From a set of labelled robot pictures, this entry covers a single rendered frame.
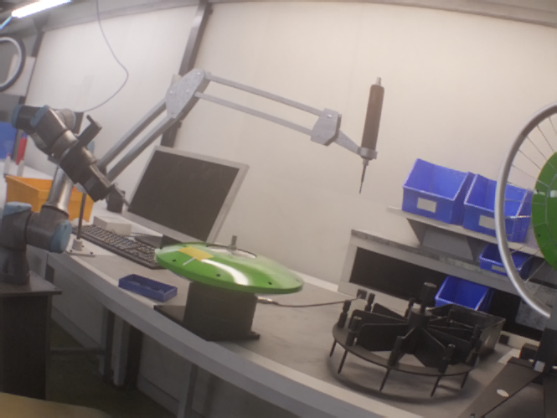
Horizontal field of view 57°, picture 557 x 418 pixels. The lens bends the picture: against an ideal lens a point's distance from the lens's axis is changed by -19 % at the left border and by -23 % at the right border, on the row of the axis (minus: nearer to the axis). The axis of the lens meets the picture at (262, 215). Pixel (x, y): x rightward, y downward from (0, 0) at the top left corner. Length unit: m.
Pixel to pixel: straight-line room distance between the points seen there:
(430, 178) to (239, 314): 0.96
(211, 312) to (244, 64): 1.57
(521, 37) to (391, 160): 0.75
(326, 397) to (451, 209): 0.85
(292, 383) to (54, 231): 0.71
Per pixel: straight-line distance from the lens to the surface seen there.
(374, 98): 1.47
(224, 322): 1.25
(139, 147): 1.65
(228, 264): 1.19
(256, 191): 2.47
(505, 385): 1.13
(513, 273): 1.29
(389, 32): 2.24
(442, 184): 1.99
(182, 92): 1.60
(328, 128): 1.47
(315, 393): 1.09
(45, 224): 1.50
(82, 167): 1.27
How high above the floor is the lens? 1.30
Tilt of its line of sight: 6 degrees down
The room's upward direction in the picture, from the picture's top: 12 degrees clockwise
